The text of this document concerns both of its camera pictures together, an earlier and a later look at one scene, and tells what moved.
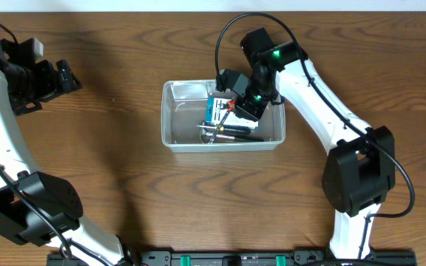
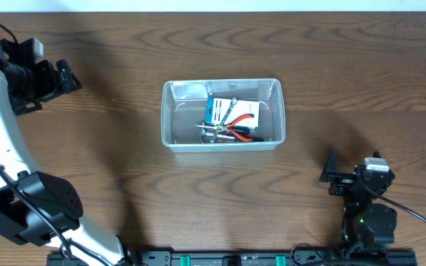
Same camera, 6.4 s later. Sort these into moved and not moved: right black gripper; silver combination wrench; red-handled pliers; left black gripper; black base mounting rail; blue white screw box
Moved: red-handled pliers; right black gripper
Not moved: silver combination wrench; black base mounting rail; blue white screw box; left black gripper
